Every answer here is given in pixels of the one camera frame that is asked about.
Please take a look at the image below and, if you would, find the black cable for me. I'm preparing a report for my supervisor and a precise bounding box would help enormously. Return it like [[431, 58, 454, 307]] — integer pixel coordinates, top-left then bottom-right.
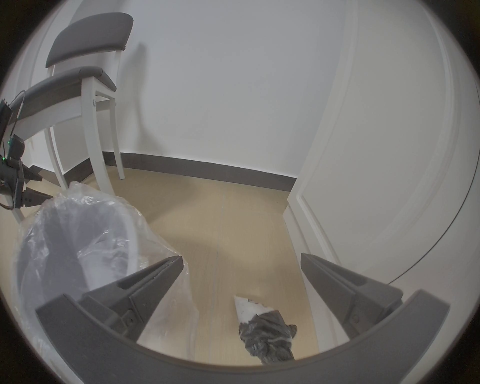
[[7, 89, 27, 128]]

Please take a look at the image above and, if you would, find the black plastic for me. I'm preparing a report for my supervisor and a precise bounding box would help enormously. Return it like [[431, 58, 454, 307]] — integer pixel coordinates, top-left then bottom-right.
[[239, 309, 298, 366]]

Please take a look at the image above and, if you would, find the grey cushioned white chair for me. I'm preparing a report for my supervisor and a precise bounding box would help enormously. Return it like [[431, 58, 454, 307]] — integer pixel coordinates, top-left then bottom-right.
[[9, 12, 134, 224]]

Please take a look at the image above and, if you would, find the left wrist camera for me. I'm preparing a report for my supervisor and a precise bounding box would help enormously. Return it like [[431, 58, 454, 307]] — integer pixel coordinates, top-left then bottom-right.
[[7, 136, 25, 158]]

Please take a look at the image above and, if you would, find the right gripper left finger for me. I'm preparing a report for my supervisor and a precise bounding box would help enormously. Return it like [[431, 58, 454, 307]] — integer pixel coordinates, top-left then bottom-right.
[[80, 256, 184, 341]]

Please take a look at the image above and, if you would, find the white paper piece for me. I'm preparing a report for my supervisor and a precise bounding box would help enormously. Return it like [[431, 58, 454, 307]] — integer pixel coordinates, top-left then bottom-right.
[[233, 295, 276, 325]]

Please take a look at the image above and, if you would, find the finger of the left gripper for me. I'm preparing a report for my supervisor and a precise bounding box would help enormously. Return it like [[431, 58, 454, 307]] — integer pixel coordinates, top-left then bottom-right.
[[22, 189, 54, 208], [22, 165, 43, 184]]

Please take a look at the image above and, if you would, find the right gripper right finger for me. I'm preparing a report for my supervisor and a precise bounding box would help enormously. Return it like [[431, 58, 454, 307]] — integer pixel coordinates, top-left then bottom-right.
[[301, 253, 404, 341]]

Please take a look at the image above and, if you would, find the white wardrobe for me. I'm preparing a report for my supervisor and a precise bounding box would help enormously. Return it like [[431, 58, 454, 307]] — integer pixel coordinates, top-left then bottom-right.
[[283, 0, 480, 353]]

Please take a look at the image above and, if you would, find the white trash bin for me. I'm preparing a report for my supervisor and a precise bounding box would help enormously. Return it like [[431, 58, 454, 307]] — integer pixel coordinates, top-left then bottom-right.
[[13, 197, 142, 312]]

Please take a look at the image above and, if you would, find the clear plastic bag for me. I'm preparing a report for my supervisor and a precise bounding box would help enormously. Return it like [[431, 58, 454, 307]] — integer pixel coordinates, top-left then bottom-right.
[[11, 182, 200, 370]]

